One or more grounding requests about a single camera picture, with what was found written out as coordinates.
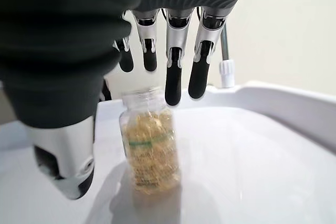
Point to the white medical cart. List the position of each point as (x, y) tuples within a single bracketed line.
[(249, 155)]

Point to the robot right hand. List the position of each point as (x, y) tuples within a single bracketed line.
[(65, 37)]

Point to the metal pole with white fitting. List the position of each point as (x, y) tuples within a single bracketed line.
[(227, 73)]

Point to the clear bottle of yellow capsules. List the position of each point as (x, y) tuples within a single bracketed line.
[(149, 142)]

